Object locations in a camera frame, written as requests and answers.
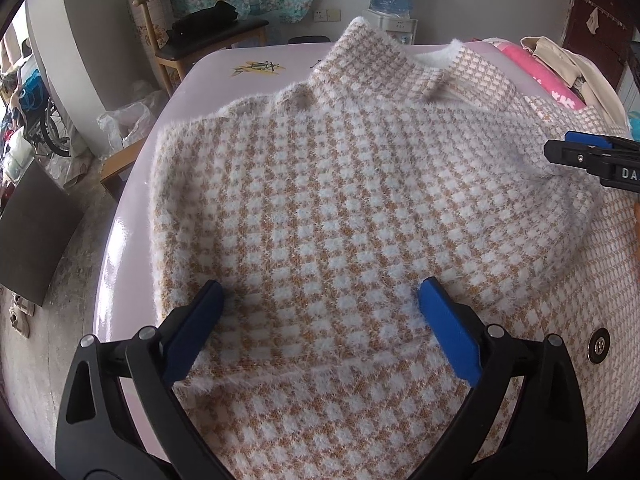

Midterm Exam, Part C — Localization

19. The pink bed sheet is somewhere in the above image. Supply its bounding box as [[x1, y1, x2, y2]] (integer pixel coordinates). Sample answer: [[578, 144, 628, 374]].
[[93, 40, 640, 470]]

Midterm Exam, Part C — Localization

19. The black cloth on chair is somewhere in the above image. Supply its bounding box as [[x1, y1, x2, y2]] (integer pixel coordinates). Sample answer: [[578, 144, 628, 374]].
[[167, 1, 239, 44]]

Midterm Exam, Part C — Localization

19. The dark red wooden door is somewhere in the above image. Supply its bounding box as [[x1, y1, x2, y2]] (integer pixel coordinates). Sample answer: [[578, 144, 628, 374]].
[[562, 0, 634, 90]]

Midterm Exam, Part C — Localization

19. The pink floral blanket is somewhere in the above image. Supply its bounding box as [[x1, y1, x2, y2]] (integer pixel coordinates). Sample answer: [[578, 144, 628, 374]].
[[485, 38, 586, 110]]

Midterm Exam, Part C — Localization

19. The wall power socket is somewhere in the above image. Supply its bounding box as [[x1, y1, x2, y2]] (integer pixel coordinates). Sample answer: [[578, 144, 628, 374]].
[[312, 9, 342, 23]]

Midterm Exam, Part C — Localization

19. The brown white houndstooth coat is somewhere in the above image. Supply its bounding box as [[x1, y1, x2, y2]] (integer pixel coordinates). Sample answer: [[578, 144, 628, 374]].
[[147, 15, 640, 480]]

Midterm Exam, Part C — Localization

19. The beige garment pile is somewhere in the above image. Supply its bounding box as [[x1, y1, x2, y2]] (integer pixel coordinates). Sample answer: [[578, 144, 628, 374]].
[[521, 36, 629, 131]]

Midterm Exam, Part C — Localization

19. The teal cloth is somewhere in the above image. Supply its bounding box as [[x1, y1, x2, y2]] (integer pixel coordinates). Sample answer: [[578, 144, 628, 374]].
[[630, 122, 640, 142]]

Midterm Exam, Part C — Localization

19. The pair of slippers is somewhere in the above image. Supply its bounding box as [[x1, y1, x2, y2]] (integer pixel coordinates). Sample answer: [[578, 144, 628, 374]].
[[10, 295, 36, 338]]

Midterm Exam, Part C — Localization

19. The clear plastic bag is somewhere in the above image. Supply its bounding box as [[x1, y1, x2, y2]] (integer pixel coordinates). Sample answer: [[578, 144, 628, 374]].
[[96, 80, 168, 157]]

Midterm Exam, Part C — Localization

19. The white water dispenser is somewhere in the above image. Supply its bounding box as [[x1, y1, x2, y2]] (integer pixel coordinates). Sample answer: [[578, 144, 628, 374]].
[[363, 9, 418, 44]]

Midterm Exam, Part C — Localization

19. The wooden chair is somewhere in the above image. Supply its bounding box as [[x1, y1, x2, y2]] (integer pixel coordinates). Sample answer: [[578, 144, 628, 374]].
[[132, 0, 269, 96]]

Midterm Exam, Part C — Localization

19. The small wooden stool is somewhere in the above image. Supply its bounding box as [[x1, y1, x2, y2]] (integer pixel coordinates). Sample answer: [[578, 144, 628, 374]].
[[100, 138, 145, 203]]

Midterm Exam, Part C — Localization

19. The dark grey cabinet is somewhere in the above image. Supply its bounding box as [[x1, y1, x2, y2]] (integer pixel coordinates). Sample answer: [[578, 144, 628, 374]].
[[0, 162, 82, 306]]

